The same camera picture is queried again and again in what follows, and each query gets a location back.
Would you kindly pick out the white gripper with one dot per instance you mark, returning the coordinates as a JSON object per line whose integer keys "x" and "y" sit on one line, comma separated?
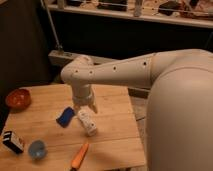
{"x": 82, "y": 95}

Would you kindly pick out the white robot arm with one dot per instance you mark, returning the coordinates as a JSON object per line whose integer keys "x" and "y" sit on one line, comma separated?
{"x": 179, "y": 106}

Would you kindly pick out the blue sponge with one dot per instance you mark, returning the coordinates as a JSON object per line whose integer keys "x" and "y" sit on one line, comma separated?
{"x": 64, "y": 119}

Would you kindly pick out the blue cup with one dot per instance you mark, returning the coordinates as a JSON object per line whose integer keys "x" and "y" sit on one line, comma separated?
{"x": 37, "y": 150}

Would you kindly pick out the metal pole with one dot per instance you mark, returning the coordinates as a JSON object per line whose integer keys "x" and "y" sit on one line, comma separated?
{"x": 59, "y": 46}

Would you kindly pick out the red bowl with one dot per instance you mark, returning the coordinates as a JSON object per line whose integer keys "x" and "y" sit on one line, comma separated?
{"x": 18, "y": 99}

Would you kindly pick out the wooden shelf with clutter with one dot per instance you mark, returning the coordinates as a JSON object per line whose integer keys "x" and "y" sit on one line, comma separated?
{"x": 194, "y": 13}

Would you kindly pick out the orange handled knife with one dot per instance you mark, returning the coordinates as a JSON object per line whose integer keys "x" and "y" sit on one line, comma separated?
{"x": 77, "y": 160}

